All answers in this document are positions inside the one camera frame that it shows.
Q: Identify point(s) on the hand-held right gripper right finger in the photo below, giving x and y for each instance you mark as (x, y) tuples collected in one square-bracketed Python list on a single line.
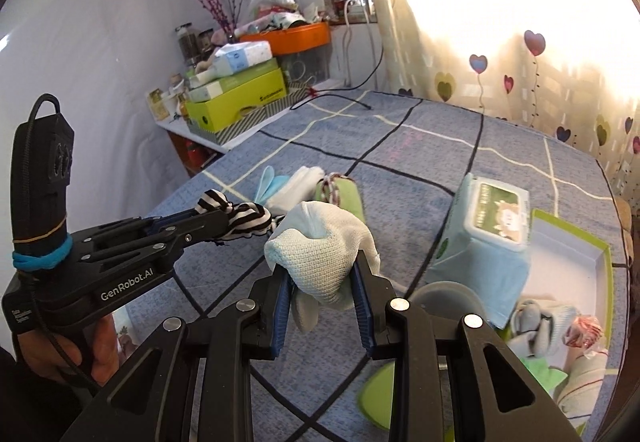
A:
[(364, 317)]

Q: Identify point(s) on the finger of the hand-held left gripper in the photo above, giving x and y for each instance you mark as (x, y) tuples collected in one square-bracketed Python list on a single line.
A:
[(170, 221), (200, 232)]

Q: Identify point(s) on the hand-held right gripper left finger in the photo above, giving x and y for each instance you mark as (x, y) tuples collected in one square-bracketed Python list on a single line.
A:
[(281, 322)]

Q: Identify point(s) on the black white striped sock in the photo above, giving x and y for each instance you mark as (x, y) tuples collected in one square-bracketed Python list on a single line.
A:
[(247, 219)]

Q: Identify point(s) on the blue face mask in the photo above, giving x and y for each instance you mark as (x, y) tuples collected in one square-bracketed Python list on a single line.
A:
[(270, 189)]

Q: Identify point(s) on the pale mint sock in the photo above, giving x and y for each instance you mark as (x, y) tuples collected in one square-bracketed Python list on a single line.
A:
[(320, 247)]

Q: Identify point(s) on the green towel with braided trim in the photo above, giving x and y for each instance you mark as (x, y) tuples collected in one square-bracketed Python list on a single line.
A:
[(350, 197)]

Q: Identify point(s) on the beige socks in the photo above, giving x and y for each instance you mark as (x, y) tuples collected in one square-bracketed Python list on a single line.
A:
[(542, 327)]

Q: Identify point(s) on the light green cloth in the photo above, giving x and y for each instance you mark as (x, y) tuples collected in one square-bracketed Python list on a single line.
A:
[(542, 374)]

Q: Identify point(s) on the green box lid tray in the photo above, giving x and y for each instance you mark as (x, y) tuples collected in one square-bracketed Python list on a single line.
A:
[(570, 252)]

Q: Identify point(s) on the clear bag with orange item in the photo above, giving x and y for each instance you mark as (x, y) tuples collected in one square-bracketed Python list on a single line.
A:
[(585, 332)]

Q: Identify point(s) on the beige cloth with stripes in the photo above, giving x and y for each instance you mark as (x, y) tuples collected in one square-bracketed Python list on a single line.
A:
[(582, 387)]

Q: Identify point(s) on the person's left hand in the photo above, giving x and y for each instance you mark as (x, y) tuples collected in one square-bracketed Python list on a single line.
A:
[(102, 352)]

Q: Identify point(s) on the blue elastic band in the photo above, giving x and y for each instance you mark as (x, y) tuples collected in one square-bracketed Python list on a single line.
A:
[(40, 254)]

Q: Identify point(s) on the red container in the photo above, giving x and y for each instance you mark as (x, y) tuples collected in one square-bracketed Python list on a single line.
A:
[(195, 152)]

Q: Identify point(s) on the white side shelf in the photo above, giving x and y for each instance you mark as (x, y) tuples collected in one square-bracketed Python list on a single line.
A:
[(185, 132)]

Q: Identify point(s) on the cluster of small bottles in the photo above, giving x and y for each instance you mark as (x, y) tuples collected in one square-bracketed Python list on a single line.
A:
[(167, 97)]

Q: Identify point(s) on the green cardboard box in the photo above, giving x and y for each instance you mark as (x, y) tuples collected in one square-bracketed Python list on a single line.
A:
[(240, 107)]

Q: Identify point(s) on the wet wipes pack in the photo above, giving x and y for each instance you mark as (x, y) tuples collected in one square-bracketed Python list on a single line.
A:
[(480, 242)]

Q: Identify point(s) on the flat pale green box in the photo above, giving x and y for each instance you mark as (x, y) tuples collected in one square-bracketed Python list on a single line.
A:
[(235, 82)]

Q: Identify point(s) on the blue plaid bedsheet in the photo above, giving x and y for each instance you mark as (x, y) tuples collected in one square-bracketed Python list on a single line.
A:
[(400, 147)]

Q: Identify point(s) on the blue white tissue pack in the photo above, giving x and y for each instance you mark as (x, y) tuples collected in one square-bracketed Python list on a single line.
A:
[(242, 57)]

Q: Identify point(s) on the dark glass jar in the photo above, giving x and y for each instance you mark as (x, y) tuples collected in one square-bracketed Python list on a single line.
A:
[(186, 42)]

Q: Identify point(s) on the clear storage bin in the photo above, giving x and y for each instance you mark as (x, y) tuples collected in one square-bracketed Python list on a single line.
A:
[(310, 65)]

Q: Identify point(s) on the orange tray with clutter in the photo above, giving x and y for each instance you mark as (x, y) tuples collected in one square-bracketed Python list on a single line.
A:
[(295, 37)]

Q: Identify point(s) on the tan knit sweater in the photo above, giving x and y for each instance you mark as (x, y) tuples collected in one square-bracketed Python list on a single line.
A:
[(624, 214)]

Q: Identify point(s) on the heart print curtain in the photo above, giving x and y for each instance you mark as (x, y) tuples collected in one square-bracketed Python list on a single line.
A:
[(500, 72)]

